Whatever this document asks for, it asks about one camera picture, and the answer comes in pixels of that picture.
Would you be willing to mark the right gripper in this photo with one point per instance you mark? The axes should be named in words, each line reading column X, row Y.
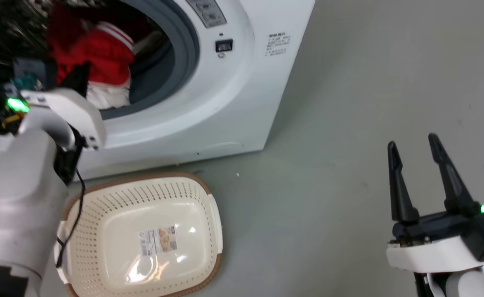
column 444, row 243

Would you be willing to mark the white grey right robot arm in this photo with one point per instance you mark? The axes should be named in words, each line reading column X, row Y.
column 468, row 286

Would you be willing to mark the black door latch socket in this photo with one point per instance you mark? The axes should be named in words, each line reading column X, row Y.
column 224, row 45

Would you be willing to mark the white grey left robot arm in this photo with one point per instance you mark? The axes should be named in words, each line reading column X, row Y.
column 19, row 206

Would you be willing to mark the grey rubber door seal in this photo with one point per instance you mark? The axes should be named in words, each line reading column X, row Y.
column 184, row 53

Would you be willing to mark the red garment with white stripes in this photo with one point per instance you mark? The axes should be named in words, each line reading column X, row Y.
column 105, row 57

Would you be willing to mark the white front-load washing machine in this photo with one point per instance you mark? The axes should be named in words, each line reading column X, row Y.
column 233, row 103

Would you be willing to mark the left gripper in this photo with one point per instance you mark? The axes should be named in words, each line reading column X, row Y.
column 72, row 109

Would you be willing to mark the grey warning label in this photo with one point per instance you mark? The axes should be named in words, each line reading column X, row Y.
column 207, row 11

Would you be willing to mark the cream perforated laundry basket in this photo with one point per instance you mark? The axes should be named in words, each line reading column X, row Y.
column 142, row 198

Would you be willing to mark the printed product sticker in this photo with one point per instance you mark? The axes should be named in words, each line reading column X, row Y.
column 158, row 240

